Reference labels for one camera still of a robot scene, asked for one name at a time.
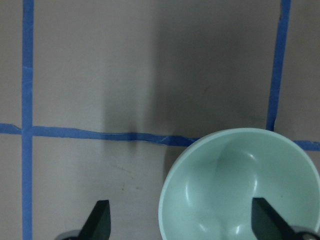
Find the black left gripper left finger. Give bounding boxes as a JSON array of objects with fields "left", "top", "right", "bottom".
[{"left": 77, "top": 200, "right": 111, "bottom": 240}]

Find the green bowl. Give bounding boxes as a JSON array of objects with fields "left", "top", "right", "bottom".
[{"left": 158, "top": 128, "right": 320, "bottom": 240}]

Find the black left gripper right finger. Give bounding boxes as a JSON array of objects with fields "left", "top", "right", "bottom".
[{"left": 251, "top": 197, "right": 299, "bottom": 240}]

